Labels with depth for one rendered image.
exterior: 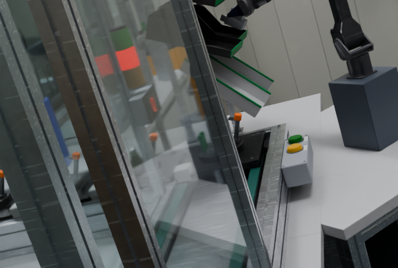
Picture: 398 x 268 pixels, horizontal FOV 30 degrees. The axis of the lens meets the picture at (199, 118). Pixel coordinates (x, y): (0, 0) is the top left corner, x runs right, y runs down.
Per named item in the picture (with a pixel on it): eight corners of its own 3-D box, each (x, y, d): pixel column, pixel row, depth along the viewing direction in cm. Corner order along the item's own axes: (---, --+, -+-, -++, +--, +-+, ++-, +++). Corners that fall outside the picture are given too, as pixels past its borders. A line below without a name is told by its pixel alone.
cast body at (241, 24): (244, 28, 245) (252, 8, 242) (241, 31, 241) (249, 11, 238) (221, 18, 246) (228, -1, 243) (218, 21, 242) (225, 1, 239)
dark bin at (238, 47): (242, 47, 234) (246, 24, 231) (230, 58, 223) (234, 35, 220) (159, 28, 241) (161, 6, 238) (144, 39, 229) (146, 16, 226)
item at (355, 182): (562, 96, 213) (561, 86, 213) (346, 241, 170) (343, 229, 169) (380, 87, 272) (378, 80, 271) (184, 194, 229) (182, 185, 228)
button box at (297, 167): (313, 153, 209) (308, 133, 207) (313, 183, 189) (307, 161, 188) (289, 158, 211) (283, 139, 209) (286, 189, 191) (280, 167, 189)
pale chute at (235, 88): (265, 104, 239) (271, 93, 237) (254, 118, 227) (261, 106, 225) (191, 58, 241) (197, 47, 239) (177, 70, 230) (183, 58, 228)
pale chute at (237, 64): (267, 91, 253) (274, 80, 251) (258, 103, 241) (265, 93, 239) (198, 48, 256) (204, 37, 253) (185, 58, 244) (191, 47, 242)
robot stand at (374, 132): (412, 131, 214) (397, 66, 208) (379, 151, 207) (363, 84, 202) (375, 128, 225) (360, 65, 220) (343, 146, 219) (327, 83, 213)
